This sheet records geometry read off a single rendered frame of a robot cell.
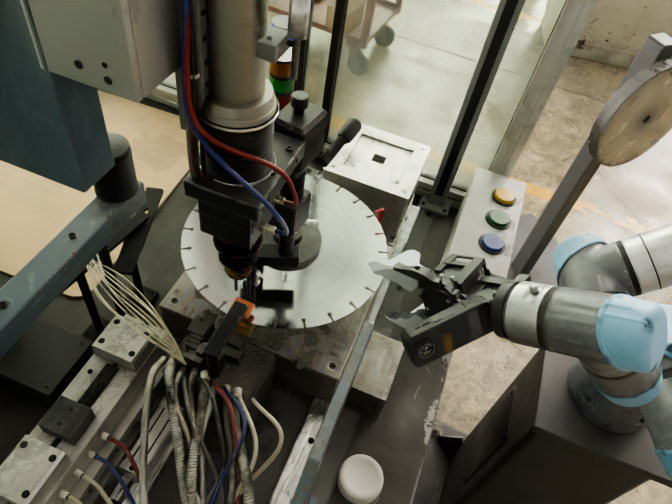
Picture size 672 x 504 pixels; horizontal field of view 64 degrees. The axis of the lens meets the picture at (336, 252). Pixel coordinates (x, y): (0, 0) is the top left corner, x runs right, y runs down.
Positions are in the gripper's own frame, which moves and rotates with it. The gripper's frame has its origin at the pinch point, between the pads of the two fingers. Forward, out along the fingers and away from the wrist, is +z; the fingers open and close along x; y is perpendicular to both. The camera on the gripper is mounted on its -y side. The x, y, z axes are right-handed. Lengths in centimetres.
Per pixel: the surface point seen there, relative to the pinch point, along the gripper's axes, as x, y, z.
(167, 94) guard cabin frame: 28, 24, 79
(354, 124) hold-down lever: 25.0, 1.1, -4.3
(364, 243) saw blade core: 1.9, 9.0, 9.7
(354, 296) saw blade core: -1.2, -0.5, 5.1
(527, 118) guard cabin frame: 5, 52, 1
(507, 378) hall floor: -95, 74, 36
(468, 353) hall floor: -87, 73, 48
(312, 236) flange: 6.3, 3.1, 14.4
